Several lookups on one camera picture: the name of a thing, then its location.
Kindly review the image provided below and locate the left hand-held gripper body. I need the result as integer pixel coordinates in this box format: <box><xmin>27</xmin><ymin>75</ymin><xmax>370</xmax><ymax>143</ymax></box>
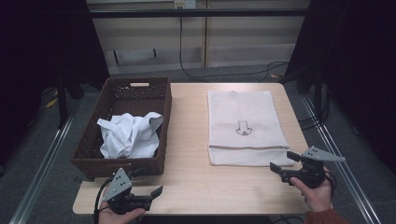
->
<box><xmin>102</xmin><ymin>167</ymin><xmax>153</xmax><ymax>216</ymax></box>

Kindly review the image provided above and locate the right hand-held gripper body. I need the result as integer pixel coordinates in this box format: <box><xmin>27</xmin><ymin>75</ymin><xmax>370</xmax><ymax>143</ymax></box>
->
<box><xmin>279</xmin><ymin>146</ymin><xmax>347</xmax><ymax>189</ymax></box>

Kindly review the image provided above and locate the white shirt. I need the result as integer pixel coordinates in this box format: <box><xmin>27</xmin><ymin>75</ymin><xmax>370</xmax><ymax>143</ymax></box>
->
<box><xmin>96</xmin><ymin>111</ymin><xmax>164</xmax><ymax>160</ymax></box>

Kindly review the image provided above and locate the white mesh laundry bag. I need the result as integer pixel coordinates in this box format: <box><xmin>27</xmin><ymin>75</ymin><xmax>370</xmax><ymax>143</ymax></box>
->
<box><xmin>206</xmin><ymin>90</ymin><xmax>296</xmax><ymax>167</ymax></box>

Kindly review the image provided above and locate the brown woven basket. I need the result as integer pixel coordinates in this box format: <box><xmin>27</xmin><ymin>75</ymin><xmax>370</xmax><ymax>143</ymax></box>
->
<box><xmin>70</xmin><ymin>77</ymin><xmax>173</xmax><ymax>181</ymax></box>

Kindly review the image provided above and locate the person's right hand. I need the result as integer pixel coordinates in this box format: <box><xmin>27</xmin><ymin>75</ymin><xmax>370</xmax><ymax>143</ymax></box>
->
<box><xmin>289</xmin><ymin>167</ymin><xmax>333</xmax><ymax>213</ymax></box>

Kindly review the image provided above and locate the person's left hand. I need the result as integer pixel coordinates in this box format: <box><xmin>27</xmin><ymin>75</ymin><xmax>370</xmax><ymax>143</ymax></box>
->
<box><xmin>98</xmin><ymin>203</ymin><xmax>147</xmax><ymax>224</ymax></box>

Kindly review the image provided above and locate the black metal stand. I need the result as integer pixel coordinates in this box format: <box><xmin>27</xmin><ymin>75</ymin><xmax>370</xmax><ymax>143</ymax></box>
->
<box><xmin>312</xmin><ymin>68</ymin><xmax>323</xmax><ymax>125</ymax></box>
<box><xmin>55</xmin><ymin>71</ymin><xmax>70</xmax><ymax>129</ymax></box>

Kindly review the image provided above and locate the yellow floor tape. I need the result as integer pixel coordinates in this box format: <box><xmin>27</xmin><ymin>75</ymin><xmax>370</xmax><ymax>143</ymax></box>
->
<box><xmin>45</xmin><ymin>90</ymin><xmax>60</xmax><ymax>109</ymax></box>

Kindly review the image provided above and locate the dark curtain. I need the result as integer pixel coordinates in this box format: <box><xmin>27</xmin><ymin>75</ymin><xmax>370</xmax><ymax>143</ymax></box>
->
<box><xmin>284</xmin><ymin>0</ymin><xmax>396</xmax><ymax>175</ymax></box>
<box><xmin>0</xmin><ymin>0</ymin><xmax>110</xmax><ymax>169</ymax></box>

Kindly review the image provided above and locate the black horizontal bar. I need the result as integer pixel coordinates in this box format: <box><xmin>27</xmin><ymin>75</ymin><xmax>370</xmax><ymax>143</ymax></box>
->
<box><xmin>88</xmin><ymin>8</ymin><xmax>312</xmax><ymax>18</ymax></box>

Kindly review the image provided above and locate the right hand-held gripper cable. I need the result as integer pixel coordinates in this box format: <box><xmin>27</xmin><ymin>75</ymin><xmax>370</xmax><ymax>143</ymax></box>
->
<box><xmin>323</xmin><ymin>171</ymin><xmax>338</xmax><ymax>191</ymax></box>

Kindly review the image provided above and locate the hand-held gripper cable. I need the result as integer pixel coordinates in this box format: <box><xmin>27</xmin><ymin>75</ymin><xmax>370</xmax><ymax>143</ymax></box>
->
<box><xmin>323</xmin><ymin>171</ymin><xmax>338</xmax><ymax>191</ymax></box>
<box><xmin>92</xmin><ymin>177</ymin><xmax>114</xmax><ymax>224</ymax></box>

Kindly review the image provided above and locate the left hand-held gripper cable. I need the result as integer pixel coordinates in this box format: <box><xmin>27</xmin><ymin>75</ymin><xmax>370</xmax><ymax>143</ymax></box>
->
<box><xmin>92</xmin><ymin>177</ymin><xmax>114</xmax><ymax>224</ymax></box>

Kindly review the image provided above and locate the bundle of black cables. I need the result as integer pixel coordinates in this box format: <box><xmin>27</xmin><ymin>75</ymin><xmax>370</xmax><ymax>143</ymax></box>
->
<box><xmin>297</xmin><ymin>90</ymin><xmax>331</xmax><ymax>132</ymax></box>

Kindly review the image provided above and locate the metal floor rail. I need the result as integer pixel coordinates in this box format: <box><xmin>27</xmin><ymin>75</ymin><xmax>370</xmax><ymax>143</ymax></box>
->
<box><xmin>8</xmin><ymin>105</ymin><xmax>78</xmax><ymax>224</ymax></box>
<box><xmin>300</xmin><ymin>96</ymin><xmax>382</xmax><ymax>224</ymax></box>

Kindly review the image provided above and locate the long black floor cable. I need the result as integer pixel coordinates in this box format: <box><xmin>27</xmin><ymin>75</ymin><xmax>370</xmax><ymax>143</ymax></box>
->
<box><xmin>178</xmin><ymin>15</ymin><xmax>289</xmax><ymax>82</ymax></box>

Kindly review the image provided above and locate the white wall socket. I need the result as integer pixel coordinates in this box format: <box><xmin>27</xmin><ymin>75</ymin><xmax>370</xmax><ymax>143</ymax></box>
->
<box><xmin>173</xmin><ymin>0</ymin><xmax>197</xmax><ymax>9</ymax></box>

